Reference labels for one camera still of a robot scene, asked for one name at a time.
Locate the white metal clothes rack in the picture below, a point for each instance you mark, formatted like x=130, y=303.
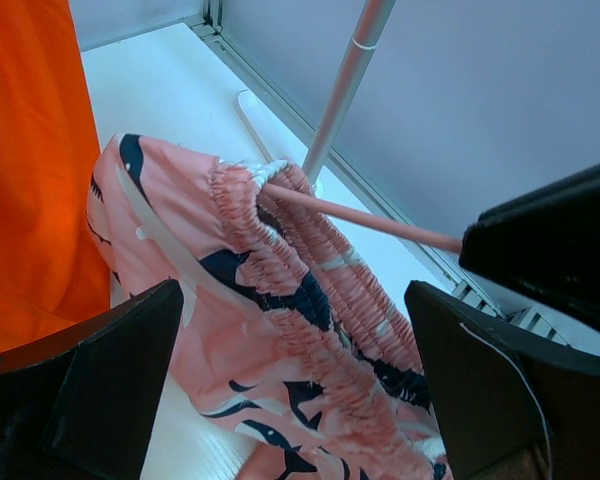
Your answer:
x=360, y=50

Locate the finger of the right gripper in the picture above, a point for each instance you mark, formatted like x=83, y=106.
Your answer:
x=544, y=245

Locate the pink hanger of patterned shorts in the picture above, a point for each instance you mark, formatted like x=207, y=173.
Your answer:
x=385, y=225

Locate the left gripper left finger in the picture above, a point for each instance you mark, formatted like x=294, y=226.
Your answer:
x=81, y=403

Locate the pink patterned shorts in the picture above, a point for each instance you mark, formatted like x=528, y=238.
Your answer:
x=286, y=335

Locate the orange shorts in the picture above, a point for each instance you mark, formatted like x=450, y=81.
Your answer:
x=51, y=274

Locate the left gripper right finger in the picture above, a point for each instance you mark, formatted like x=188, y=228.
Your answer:
x=510, y=404

